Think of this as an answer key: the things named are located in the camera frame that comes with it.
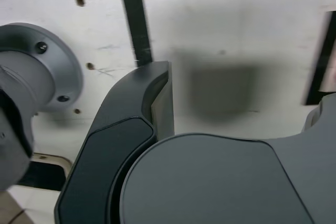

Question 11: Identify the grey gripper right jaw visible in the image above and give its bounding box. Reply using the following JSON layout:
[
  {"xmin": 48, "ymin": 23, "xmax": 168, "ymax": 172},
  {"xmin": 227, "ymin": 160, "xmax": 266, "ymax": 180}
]
[{"xmin": 109, "ymin": 94, "xmax": 336, "ymax": 224}]

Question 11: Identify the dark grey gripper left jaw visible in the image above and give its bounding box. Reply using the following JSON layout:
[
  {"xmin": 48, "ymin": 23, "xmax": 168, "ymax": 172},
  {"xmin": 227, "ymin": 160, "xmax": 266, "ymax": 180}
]
[{"xmin": 54, "ymin": 60, "xmax": 176, "ymax": 224}]

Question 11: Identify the black tape square outline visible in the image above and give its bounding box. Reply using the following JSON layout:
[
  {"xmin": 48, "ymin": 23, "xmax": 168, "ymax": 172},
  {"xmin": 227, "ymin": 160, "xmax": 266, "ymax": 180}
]
[{"xmin": 300, "ymin": 10, "xmax": 336, "ymax": 106}]

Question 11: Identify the black tape strip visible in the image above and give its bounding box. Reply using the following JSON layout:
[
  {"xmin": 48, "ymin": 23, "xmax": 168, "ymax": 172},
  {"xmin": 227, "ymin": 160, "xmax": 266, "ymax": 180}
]
[{"xmin": 119, "ymin": 0, "xmax": 153, "ymax": 68}]

